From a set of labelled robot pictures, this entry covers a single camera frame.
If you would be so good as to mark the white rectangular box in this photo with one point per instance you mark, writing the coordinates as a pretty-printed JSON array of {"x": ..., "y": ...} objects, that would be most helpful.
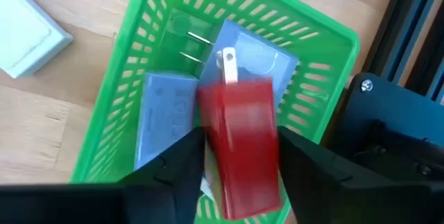
[{"x": 24, "y": 33}]

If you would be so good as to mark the lavender wall charger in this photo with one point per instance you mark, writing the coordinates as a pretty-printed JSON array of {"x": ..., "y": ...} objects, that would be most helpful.
[
  {"x": 166, "y": 113},
  {"x": 256, "y": 54}
]

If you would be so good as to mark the red wall charger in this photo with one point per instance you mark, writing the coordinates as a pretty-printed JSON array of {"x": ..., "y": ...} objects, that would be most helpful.
[{"x": 239, "y": 140}]

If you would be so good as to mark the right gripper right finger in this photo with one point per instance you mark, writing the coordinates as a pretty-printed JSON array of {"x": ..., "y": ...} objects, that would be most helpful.
[{"x": 340, "y": 196}]

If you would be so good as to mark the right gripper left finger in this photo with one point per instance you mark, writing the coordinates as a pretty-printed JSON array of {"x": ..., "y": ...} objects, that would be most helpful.
[{"x": 156, "y": 196}]

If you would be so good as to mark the green plastic basket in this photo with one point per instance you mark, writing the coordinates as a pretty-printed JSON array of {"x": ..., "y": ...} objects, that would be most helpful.
[{"x": 118, "y": 78}]

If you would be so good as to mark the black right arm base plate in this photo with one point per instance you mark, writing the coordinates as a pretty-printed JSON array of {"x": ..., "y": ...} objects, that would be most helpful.
[{"x": 381, "y": 113}]

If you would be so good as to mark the green wall charger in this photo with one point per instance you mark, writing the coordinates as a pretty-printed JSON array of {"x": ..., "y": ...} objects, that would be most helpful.
[{"x": 180, "y": 33}]

